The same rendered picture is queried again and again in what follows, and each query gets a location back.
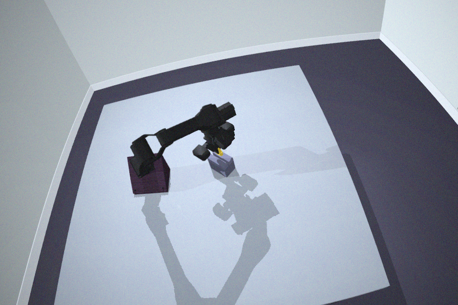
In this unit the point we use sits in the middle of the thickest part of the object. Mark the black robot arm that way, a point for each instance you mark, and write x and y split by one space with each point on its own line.
207 120

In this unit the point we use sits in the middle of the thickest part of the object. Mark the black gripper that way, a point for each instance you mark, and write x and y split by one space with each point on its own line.
202 152

